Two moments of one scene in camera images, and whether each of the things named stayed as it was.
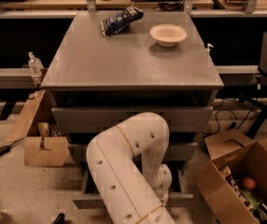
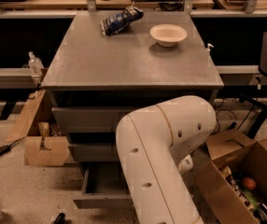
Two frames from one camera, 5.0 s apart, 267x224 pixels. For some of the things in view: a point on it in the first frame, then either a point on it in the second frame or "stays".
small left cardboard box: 45,144 stays
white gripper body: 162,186 -> 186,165
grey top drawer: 91,119 stays
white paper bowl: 167,35 stays
